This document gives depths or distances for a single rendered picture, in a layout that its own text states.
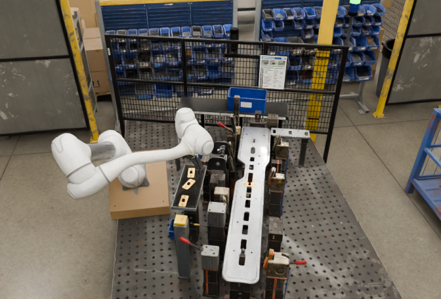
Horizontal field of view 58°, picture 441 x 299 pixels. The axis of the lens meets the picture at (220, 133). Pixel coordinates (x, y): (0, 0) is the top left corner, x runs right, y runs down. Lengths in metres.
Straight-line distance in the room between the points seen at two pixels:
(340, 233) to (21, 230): 2.71
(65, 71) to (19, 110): 0.71
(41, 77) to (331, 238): 3.26
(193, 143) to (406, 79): 3.84
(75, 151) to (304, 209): 1.62
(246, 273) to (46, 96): 3.20
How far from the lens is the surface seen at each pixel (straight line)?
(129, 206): 2.78
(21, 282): 3.65
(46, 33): 4.34
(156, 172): 2.76
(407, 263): 3.73
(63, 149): 2.01
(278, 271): 2.17
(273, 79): 3.28
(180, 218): 2.15
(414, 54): 5.25
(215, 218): 2.29
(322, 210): 2.91
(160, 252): 2.61
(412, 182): 4.25
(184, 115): 2.00
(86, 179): 2.00
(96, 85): 5.50
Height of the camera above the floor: 2.73
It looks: 35 degrees down
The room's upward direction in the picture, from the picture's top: straight up
